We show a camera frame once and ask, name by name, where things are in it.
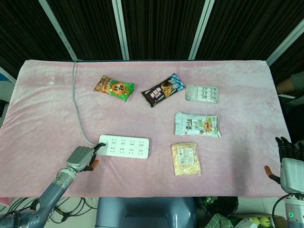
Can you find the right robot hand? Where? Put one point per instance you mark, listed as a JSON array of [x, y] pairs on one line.
[[290, 164]]

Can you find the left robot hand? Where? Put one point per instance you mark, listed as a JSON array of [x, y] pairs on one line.
[[77, 158]]

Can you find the white power strip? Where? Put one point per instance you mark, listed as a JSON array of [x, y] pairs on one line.
[[125, 146]]

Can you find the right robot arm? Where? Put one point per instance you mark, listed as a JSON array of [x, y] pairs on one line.
[[294, 209]]

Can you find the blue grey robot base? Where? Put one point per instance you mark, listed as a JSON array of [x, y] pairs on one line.
[[147, 212]]

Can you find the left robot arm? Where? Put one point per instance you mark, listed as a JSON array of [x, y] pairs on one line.
[[40, 201]]

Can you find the pink table cloth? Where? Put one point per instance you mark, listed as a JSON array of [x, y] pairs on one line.
[[147, 126]]

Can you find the green orange snack bag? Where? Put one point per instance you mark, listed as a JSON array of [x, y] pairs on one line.
[[114, 88]]

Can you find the green checkered bag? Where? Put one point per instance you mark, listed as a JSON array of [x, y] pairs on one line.
[[225, 221]]

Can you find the white nut snack bag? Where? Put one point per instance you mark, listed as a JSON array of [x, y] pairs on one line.
[[197, 125]]

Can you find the clear yellow noodle packet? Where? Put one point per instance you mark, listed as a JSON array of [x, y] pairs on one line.
[[186, 158]]

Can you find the brown chocolate snack bag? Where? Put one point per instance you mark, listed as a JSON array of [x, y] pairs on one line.
[[162, 90]]

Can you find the silver pill blister pack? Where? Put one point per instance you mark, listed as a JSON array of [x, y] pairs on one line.
[[202, 93]]

